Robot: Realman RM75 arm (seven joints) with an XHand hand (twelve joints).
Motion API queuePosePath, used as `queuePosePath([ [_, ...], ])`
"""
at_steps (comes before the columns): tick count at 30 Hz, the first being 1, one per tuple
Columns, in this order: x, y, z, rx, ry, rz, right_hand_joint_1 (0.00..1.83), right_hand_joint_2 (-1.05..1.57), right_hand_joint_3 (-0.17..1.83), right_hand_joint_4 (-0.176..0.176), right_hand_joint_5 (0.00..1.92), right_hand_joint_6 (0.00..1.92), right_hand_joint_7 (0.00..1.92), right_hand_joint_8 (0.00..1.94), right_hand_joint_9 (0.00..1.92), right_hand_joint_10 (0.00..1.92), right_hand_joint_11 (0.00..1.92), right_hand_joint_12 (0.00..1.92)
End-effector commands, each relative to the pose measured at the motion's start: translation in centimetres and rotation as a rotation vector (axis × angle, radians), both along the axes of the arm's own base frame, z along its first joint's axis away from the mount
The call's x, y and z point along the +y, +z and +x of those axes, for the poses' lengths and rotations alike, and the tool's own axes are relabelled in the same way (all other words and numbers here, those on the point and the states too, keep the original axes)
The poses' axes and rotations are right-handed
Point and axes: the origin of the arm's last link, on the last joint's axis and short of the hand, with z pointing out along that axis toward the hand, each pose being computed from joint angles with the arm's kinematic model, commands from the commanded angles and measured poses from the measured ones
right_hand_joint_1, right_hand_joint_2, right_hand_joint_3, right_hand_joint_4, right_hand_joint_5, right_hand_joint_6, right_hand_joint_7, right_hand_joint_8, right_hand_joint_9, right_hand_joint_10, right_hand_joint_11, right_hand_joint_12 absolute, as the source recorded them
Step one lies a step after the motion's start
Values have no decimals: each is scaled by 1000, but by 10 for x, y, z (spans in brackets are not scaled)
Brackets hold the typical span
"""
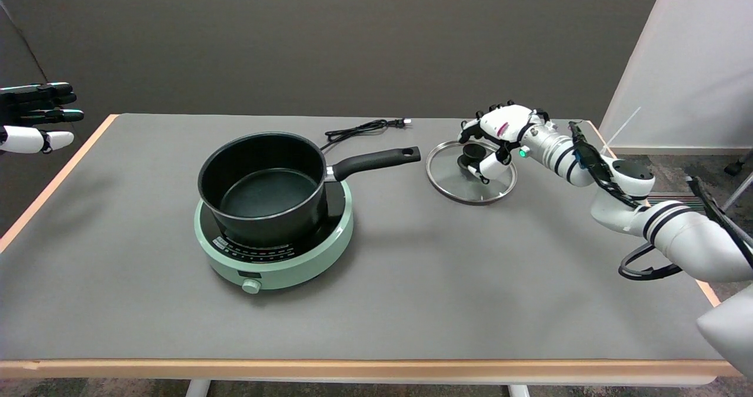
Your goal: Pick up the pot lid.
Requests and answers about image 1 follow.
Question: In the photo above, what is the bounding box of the metal floor vent grille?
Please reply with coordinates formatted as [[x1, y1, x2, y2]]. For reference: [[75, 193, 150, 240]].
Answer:
[[652, 192, 715, 213]]

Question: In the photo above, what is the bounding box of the black saucepan with long handle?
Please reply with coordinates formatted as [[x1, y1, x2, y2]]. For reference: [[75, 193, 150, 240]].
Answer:
[[198, 131, 422, 248]]

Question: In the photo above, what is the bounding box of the glass pot lid black knob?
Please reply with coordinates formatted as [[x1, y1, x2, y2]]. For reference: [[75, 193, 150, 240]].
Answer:
[[426, 140, 518, 205]]

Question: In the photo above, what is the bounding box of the mint green induction cooker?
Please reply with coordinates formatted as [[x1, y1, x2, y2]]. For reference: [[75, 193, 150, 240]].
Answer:
[[194, 179, 355, 295]]

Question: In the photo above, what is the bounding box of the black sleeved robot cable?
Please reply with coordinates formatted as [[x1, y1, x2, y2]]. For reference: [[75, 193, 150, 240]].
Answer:
[[685, 175, 753, 268]]

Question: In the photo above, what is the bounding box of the grey table mat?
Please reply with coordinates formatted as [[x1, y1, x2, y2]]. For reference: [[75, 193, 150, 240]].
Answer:
[[0, 114, 743, 361]]

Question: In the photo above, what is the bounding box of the chair base with black casters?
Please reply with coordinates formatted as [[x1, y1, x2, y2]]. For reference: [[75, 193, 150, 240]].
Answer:
[[724, 150, 753, 209]]

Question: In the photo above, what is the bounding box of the black cable harness blue connector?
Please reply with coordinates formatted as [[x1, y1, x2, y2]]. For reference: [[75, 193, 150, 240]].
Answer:
[[568, 122, 651, 209]]

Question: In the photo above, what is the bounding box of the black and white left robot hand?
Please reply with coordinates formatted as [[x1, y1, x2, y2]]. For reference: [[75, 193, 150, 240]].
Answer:
[[0, 82, 85, 155]]

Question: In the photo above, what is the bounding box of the black looping robot cable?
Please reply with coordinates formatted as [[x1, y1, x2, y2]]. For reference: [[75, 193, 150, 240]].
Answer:
[[618, 241, 684, 281]]

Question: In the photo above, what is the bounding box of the black power cord with plug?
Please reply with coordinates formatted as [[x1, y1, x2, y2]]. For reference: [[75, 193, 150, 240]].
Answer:
[[321, 118, 412, 151]]

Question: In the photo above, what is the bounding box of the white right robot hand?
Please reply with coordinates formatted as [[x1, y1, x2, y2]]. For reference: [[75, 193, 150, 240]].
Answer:
[[458, 102, 551, 185]]

